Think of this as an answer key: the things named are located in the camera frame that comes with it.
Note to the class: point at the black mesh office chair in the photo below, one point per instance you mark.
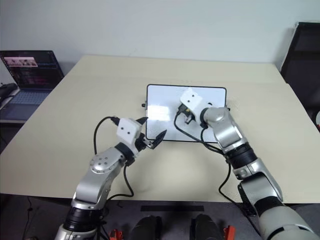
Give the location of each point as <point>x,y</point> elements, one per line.
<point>303,62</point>

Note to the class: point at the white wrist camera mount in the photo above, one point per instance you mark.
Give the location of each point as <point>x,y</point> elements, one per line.
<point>127,132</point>
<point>191,100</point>

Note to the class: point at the black handheld controller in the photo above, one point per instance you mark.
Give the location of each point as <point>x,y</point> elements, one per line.
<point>7,89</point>

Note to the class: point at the open blue laptop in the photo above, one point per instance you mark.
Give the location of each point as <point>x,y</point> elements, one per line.
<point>30,73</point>

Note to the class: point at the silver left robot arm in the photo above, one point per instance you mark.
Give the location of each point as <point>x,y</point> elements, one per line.
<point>97,175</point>

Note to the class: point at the black strip under table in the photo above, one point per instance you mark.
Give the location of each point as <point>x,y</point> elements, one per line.
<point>172,208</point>

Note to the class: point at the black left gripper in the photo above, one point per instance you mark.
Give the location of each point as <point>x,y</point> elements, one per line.
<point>143,143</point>

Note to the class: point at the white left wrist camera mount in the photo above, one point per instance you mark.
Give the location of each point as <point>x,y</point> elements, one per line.
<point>127,132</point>

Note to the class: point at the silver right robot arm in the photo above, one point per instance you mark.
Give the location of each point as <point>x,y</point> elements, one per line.
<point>232,135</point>

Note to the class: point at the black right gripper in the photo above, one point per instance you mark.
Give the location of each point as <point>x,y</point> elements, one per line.
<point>186,112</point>

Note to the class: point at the black framed tabletop whiteboard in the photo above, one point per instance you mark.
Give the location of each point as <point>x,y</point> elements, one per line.
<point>160,110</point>

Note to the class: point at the orange black floor object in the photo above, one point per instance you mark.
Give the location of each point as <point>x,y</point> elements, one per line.
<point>116,234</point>
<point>230,232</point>

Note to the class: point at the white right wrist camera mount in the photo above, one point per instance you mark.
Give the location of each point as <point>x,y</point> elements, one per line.
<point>191,100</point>

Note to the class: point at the dark rounded shape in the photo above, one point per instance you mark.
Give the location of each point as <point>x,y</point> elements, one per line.
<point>147,228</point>
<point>206,228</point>

